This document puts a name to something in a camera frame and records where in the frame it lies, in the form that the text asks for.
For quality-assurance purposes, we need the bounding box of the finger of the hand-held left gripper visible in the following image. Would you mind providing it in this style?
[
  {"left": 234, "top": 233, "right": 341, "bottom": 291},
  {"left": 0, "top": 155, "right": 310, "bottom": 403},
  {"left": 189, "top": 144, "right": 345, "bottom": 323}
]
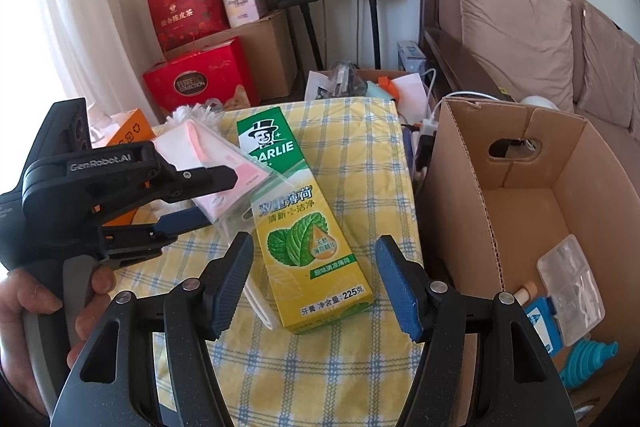
[
  {"left": 99, "top": 208, "right": 212, "bottom": 269},
  {"left": 148, "top": 164, "right": 239, "bottom": 208}
]

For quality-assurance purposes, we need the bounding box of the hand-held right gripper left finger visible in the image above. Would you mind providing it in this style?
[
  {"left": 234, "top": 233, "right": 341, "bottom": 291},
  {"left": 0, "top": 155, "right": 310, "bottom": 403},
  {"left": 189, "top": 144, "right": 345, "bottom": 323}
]
[{"left": 50, "top": 231, "right": 256, "bottom": 427}]

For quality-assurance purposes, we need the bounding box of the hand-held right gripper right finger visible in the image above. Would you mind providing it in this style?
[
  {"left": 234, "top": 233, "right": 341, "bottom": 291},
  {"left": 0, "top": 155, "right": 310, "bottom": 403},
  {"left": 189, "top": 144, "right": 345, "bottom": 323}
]
[{"left": 375, "top": 234, "right": 584, "bottom": 427}]

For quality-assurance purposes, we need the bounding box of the clear pouch with pink item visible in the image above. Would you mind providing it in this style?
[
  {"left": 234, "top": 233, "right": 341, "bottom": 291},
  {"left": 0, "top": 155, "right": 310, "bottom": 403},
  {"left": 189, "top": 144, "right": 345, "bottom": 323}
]
[{"left": 150, "top": 119, "right": 297, "bottom": 239}]

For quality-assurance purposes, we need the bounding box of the orange cardboard box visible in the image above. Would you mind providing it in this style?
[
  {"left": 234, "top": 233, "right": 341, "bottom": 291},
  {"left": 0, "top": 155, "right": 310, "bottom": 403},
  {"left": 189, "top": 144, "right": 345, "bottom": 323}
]
[{"left": 90, "top": 108, "right": 157, "bottom": 228}]

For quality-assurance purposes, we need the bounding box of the green yellow toothpaste box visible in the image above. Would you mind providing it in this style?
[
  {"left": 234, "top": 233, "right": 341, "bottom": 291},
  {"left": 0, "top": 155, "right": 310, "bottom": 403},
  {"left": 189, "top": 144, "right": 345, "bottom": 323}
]
[{"left": 235, "top": 105, "right": 374, "bottom": 336}]

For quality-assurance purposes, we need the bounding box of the person's left hand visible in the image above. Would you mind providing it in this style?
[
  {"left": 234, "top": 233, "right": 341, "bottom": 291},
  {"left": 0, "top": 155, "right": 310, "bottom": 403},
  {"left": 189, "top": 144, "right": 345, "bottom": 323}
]
[{"left": 0, "top": 266, "right": 117, "bottom": 413}]

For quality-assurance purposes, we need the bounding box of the brown cardboard box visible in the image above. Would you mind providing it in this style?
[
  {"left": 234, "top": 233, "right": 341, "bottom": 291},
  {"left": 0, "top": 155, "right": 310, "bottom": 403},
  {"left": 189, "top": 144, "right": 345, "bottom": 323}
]
[{"left": 422, "top": 95, "right": 632, "bottom": 409}]

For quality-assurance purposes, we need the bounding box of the red gift box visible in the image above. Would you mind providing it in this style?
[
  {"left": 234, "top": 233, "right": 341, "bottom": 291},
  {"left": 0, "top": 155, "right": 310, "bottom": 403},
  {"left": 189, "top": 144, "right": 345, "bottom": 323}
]
[{"left": 142, "top": 37, "right": 261, "bottom": 113}]

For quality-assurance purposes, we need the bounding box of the yellow checked tablecloth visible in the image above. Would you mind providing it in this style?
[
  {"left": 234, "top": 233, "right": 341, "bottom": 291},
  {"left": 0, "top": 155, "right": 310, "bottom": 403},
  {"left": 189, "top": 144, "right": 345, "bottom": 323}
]
[{"left": 112, "top": 97, "right": 426, "bottom": 427}]

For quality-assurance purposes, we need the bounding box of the plain brown carton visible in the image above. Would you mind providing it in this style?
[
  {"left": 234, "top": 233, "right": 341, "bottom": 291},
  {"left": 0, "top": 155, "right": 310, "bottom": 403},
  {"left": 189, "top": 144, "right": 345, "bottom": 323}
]
[{"left": 167, "top": 9, "right": 299, "bottom": 103}]

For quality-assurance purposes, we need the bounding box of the blue white packet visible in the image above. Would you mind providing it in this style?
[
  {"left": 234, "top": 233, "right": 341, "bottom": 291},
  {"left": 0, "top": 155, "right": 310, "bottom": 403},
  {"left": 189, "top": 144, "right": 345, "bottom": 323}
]
[{"left": 522, "top": 294, "right": 564, "bottom": 356}]

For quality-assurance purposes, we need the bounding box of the red gift bag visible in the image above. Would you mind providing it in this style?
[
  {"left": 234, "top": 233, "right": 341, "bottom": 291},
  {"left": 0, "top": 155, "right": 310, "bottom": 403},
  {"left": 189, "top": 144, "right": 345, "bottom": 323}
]
[{"left": 146, "top": 0, "right": 234, "bottom": 53}]

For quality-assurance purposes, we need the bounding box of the black speaker stand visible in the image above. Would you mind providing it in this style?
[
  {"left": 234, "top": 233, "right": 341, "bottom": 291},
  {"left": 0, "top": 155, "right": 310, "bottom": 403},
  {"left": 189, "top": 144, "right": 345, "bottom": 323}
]
[
  {"left": 354, "top": 0, "right": 384, "bottom": 70},
  {"left": 287, "top": 4, "right": 325, "bottom": 80}
]

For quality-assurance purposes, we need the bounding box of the open carton of clutter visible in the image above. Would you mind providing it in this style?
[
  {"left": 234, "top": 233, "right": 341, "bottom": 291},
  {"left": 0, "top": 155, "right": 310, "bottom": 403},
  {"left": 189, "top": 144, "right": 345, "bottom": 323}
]
[{"left": 305, "top": 61, "right": 432, "bottom": 128}]

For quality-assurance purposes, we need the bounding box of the clear plastic tray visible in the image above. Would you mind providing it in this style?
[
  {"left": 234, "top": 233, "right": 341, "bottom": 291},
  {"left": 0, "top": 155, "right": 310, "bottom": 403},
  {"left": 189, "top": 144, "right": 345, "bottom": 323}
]
[{"left": 537, "top": 234, "right": 609, "bottom": 348}]

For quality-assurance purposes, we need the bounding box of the white pink tissue pack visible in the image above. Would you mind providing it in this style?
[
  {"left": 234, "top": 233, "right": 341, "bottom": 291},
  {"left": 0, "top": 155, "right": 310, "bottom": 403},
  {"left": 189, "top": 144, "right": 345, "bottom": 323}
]
[{"left": 218, "top": 0, "right": 269, "bottom": 28}]

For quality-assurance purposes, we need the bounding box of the white curtain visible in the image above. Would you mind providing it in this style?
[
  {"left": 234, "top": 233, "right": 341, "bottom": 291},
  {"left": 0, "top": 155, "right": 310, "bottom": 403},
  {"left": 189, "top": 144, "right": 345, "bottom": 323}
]
[{"left": 30, "top": 0, "right": 187, "bottom": 118}]

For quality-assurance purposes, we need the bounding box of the teal silicone funnel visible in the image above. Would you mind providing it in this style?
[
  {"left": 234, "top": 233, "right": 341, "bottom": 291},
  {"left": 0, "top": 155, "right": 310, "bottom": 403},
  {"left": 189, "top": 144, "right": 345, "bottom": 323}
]
[{"left": 558, "top": 339, "right": 609, "bottom": 391}]

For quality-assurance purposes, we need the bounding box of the blue white small box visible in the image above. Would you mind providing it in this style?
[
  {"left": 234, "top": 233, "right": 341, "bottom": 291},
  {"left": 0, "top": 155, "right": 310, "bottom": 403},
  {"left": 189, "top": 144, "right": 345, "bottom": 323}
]
[{"left": 397, "top": 40, "right": 426, "bottom": 73}]

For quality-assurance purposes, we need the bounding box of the brown sofa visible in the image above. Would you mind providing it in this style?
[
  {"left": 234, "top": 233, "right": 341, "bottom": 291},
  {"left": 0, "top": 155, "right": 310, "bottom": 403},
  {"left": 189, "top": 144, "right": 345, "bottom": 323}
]
[{"left": 419, "top": 0, "right": 640, "bottom": 144}]

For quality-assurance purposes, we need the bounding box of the large brown sofa cushion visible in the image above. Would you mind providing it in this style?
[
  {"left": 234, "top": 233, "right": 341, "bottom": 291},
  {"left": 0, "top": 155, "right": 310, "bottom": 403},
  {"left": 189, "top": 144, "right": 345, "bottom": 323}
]
[{"left": 452, "top": 0, "right": 576, "bottom": 113}]

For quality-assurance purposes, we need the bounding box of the white flat cable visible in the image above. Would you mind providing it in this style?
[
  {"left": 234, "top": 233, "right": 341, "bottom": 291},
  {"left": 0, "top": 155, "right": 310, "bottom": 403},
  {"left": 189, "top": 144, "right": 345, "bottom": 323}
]
[{"left": 245, "top": 282, "right": 281, "bottom": 332}]

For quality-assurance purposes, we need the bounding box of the white charger cable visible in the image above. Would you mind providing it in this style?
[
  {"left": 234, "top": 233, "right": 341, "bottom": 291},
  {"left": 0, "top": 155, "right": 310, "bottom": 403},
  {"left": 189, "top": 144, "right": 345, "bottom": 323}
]
[{"left": 419, "top": 67, "right": 517, "bottom": 138}]

